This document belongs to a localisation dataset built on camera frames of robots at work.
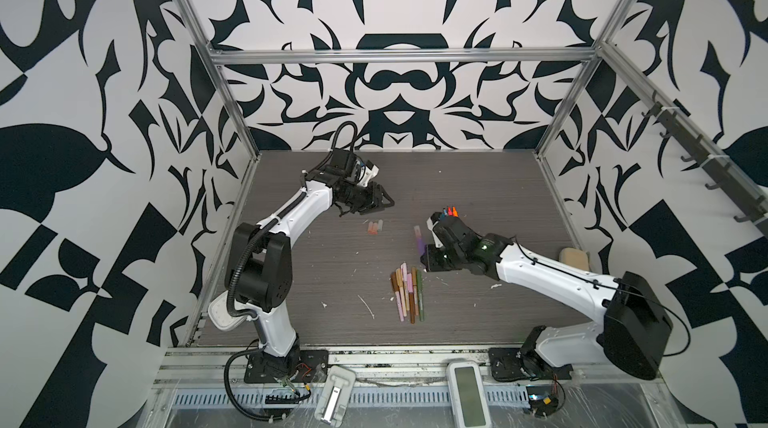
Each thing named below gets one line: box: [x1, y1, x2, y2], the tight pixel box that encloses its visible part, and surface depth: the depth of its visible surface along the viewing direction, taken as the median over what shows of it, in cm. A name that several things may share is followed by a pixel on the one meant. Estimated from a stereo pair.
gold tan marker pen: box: [396, 267, 407, 317], surface depth 89 cm
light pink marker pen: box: [401, 262, 410, 312], surface depth 89 cm
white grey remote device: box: [314, 365, 356, 427], surface depth 71 cm
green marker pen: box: [416, 268, 424, 322], surface depth 86 cm
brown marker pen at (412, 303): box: [409, 267, 417, 324], surface depth 86 cm
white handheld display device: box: [446, 359, 492, 428], surface depth 69 cm
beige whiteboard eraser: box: [559, 247, 590, 272], surface depth 92 cm
